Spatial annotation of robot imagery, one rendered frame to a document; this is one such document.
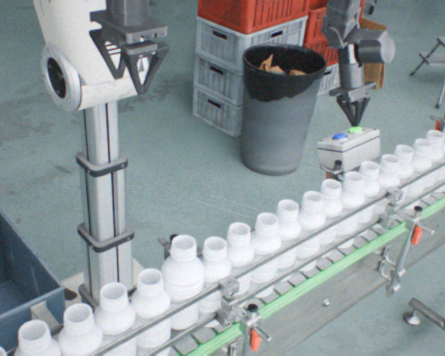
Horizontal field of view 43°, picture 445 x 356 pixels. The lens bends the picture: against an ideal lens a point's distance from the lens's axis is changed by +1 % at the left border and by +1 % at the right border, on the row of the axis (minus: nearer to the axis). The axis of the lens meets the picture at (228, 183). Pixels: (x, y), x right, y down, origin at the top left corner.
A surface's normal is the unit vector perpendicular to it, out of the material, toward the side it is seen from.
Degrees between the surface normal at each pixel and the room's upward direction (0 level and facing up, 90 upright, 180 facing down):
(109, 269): 90
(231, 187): 0
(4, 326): 90
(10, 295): 0
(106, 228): 90
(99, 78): 90
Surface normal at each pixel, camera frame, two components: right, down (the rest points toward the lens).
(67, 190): 0.07, -0.82
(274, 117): -0.18, 0.59
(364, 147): 0.63, 0.16
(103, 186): 0.65, 0.47
